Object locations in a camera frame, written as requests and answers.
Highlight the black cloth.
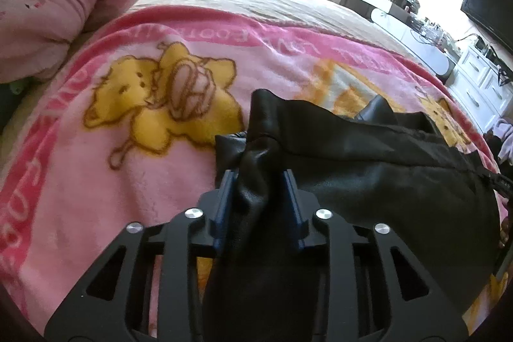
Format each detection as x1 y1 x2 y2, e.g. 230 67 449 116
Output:
483 134 506 162

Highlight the black television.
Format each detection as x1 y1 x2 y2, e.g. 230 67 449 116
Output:
460 0 513 54

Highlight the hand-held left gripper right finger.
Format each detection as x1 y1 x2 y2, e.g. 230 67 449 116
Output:
282 169 469 342

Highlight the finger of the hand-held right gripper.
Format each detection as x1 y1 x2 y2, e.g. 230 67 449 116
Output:
487 171 513 206

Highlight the white dresser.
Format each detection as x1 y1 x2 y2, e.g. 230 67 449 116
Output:
445 43 513 130

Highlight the black leather jacket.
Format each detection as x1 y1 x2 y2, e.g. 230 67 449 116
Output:
202 89 508 342

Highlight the bed with beige sheet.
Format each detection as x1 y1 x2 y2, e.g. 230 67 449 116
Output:
132 0 417 58

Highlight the purple cloth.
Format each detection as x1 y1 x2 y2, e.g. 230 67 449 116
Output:
491 118 513 166

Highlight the white vanity desk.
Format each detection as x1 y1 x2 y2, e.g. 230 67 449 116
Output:
347 0 459 82

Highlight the pink printed blanket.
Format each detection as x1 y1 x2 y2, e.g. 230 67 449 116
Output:
0 3 509 330

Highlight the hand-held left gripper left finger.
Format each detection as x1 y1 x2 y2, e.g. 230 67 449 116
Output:
44 169 237 342

